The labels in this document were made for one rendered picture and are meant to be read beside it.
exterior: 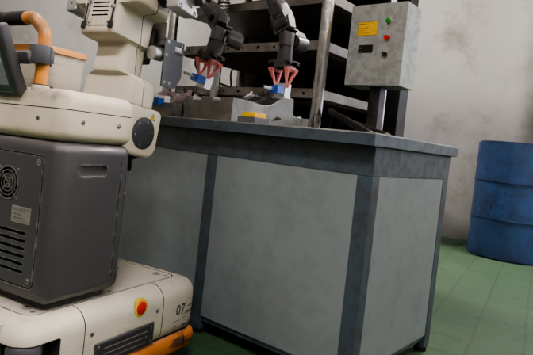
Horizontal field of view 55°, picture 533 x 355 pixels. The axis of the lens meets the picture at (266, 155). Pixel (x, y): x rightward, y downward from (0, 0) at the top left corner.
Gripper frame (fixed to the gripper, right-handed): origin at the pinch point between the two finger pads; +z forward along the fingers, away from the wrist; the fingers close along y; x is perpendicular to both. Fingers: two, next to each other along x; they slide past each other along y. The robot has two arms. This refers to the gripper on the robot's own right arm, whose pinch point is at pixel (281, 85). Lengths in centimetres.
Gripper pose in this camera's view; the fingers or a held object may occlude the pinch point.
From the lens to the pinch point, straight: 195.3
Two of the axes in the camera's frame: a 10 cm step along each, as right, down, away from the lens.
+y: -7.7, -1.0, 6.3
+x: -6.2, -0.6, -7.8
